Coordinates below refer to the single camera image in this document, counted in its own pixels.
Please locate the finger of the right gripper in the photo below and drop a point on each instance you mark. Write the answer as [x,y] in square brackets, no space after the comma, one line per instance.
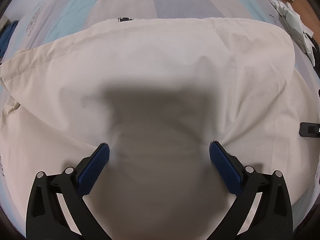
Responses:
[309,130]

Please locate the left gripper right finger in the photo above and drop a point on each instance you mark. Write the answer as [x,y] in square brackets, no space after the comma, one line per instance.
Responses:
[262,208]

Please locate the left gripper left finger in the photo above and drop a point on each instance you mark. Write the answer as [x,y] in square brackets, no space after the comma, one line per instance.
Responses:
[56,209]

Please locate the beige and black jacket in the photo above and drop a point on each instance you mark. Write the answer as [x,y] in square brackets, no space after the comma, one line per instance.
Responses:
[158,92]

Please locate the white and black crumpled garment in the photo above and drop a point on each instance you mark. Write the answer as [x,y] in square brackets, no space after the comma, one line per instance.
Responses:
[302,35]

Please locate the blue folded cloth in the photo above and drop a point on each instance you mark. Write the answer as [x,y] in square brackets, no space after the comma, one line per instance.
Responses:
[6,36]

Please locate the striped pastel bed sheet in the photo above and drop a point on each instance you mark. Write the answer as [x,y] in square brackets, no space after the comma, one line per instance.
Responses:
[53,19]

